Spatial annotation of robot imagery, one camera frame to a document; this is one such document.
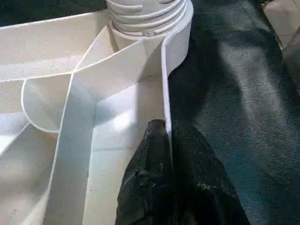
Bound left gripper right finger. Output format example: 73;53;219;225
171;121;251;225

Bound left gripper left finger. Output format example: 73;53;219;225
115;120;175;225

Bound white plastic table top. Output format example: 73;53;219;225
0;0;194;225

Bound black work mat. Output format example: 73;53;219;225
166;0;300;225

